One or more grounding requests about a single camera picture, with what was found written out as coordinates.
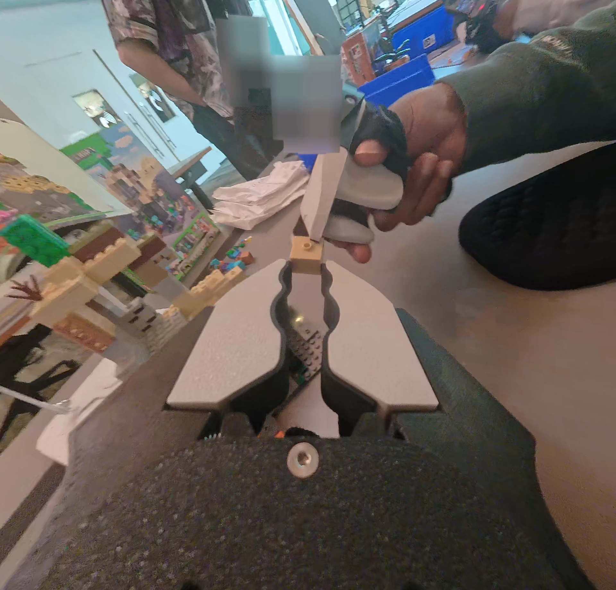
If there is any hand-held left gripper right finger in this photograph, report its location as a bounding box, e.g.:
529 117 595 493
320 259 440 414

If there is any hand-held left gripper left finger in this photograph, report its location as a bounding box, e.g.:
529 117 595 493
166 258 292 413

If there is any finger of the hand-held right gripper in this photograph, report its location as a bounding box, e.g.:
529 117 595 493
295 147 348 243

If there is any tan toy brick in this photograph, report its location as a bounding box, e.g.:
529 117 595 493
290 236 324 275

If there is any toy brick building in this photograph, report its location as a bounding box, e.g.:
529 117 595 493
0 213 324 393

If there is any grey desk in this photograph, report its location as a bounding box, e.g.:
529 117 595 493
0 140 616 590

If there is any person's right hand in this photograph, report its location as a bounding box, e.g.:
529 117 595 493
329 82 468 264

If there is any white paper bag pile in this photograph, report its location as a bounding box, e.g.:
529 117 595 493
211 159 311 231

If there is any pile of small toy figures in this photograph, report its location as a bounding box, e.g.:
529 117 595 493
208 235 256 274

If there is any blue plastic bin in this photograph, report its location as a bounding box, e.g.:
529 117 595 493
358 54 436 107

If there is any wood-edged side table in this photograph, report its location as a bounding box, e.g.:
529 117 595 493
166 146 215 211

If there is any blue lidded cooler box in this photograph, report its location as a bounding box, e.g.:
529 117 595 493
385 0 455 62

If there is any black textured pad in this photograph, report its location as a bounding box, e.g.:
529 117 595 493
458 140 616 291

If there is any green toy set box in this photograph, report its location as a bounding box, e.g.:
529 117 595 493
62 123 219 280

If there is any white book stand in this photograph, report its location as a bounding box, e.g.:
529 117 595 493
0 354 123 467

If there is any black office chair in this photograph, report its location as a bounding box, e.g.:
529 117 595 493
0 323 94 439

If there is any open instruction booklet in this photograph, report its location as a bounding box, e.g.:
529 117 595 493
0 119 133 273

